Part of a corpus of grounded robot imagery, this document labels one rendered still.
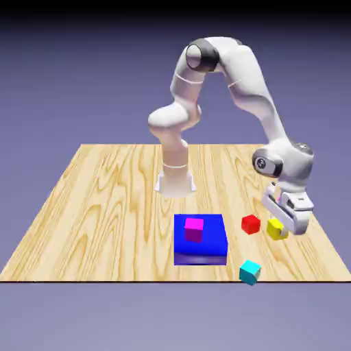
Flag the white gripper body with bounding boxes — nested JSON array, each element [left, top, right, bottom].
[[261, 186, 315, 236]]

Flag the small red cube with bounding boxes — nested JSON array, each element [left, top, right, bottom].
[[241, 214, 261, 236]]

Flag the large blue box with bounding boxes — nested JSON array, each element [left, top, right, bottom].
[[173, 213, 228, 266]]

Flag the small yellow cube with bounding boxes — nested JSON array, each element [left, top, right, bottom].
[[266, 218, 289, 241]]

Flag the small magenta cube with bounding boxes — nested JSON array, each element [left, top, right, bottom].
[[184, 217, 204, 243]]

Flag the small cyan cube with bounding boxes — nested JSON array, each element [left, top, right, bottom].
[[239, 259, 262, 287]]

